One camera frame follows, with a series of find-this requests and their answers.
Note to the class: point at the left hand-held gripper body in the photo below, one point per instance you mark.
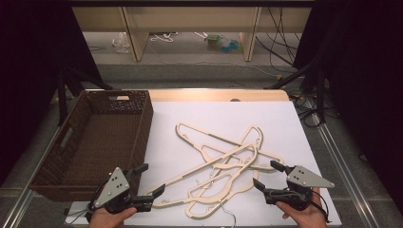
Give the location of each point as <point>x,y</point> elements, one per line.
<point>112,187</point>

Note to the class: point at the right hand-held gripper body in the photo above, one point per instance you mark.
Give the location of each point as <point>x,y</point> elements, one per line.
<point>305,180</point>

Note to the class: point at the cream plastic clothes hanger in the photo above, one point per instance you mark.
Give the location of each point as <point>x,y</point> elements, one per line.
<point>250,133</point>
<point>193,129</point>
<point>190,172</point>

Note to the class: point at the brown woven basket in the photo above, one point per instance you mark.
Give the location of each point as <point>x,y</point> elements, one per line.
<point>101,142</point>

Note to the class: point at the person's left hand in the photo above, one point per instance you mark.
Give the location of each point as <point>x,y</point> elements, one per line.
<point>106,218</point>

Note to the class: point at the person's right hand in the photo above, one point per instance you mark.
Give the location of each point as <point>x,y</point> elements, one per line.
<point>309,217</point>

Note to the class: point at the white table sheet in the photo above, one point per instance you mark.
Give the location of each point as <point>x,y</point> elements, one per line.
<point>196,114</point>

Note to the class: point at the black tripod stand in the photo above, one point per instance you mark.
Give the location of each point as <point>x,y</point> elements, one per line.
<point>312,82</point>
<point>68,85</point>

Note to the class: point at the light wooden table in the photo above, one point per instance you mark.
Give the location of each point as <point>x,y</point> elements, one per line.
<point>218,95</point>

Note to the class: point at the black curtain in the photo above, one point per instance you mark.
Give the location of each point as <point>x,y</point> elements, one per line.
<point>364,79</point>
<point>31,79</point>

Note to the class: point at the clear plastic bag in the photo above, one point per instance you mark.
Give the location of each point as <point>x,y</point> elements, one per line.
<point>121,42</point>

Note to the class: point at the colourful plastic packets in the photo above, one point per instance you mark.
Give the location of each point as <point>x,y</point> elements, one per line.
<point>223,43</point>

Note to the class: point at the beige wooden shelf unit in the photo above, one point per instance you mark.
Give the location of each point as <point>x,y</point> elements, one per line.
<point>190,17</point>

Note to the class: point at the metal floor rail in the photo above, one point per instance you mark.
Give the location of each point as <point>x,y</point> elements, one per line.
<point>19,202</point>
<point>342,164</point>

